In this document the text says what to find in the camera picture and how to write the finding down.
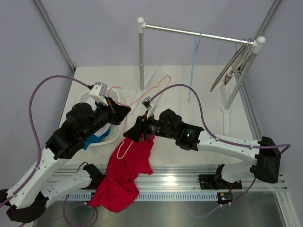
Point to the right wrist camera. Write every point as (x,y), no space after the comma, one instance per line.
(150,106)

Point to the aluminium frame rail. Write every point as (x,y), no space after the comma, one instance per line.
(175,179)

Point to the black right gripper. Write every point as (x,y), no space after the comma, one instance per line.
(141,126)

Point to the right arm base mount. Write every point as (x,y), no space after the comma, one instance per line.
(215,182)

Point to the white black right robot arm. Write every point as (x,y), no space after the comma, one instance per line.
(258,158)

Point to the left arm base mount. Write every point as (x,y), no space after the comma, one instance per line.
(95,175)

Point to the white slotted cable duct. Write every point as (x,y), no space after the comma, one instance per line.
(155,196)

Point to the blue t shirt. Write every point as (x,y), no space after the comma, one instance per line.
(94,139)

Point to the light blue hanger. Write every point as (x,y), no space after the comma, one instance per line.
(196,44)

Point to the red t shirt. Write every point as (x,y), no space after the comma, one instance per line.
(118,190)

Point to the wooden hanger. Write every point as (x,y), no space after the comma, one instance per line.
(236,60)

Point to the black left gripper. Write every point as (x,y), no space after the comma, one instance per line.
(117,112)

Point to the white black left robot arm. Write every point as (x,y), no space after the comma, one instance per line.
(30,197)

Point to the white t shirt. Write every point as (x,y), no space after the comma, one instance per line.
(102,131)

